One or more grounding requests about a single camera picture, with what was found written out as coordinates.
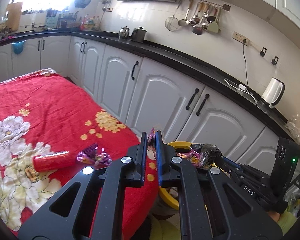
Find person's right hand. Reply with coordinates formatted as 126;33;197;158
267;210;281;223

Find red floral tablecloth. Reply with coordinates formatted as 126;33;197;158
0;68;161;240

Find black kitchen countertop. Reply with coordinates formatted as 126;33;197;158
0;28;292;139

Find white lower cabinets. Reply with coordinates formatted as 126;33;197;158
0;35;281;173

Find yellow rimmed trash bin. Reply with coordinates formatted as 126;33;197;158
155;140;209;212

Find pink black snack wrapper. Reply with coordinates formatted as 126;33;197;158
147;128;224;171

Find steel teapot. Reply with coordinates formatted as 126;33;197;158
119;26;130;40

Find dark green pot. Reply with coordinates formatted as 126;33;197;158
131;27;147;43

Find wooden cutting board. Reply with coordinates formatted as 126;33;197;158
6;2;23;32

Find red snack tube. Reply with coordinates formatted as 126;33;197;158
32;151;76;172

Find hanging metal ladle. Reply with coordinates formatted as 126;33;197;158
178;0;194;27

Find blue wall fan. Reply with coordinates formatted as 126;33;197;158
74;0;91;9

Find purple snack wrapper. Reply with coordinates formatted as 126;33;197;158
76;143;112;167

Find green trousers leg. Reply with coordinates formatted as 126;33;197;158
149;210;297;240

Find white electric kettle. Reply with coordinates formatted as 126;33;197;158
261;77;285;108

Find hanging green spatula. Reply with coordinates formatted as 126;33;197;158
207;7;222;33

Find black power cable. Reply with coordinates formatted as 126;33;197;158
242;41;249;88

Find blue hanging bag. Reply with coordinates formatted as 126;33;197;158
12;40;26;55

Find wall power socket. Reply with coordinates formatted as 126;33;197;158
232;31;250;46

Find oil bottles group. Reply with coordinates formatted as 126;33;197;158
80;15;100;31

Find hanging wire strainer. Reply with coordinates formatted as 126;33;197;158
165;0;183;32

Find white charger cable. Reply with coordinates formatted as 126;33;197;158
224;77;259;105

